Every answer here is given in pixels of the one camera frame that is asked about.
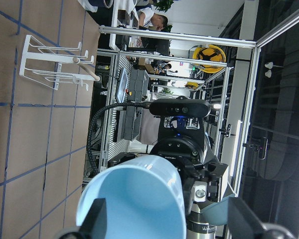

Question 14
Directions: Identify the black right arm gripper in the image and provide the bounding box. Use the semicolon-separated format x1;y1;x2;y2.
141;119;229;214

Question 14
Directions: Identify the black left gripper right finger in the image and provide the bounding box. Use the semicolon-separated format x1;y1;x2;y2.
228;198;295;239

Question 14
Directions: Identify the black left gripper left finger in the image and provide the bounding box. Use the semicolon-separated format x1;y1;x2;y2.
56;198;107;239

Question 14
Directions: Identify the light blue cup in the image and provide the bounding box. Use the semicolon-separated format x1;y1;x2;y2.
76;155;186;239

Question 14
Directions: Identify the yellow hard hat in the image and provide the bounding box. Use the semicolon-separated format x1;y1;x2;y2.
192;44;226;74

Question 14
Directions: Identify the person in white shirt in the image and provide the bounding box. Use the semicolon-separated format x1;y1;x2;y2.
137;7;168;31

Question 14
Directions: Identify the brown paper table cover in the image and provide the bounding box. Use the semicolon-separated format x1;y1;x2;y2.
0;0;100;239

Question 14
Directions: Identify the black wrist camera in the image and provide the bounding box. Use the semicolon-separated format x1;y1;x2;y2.
149;96;211;118

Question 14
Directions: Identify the black corrugated cable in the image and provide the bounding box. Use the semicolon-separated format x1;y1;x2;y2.
86;101;151;175

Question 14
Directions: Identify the white wire cup rack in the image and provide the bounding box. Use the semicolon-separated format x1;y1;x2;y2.
19;34;100;90

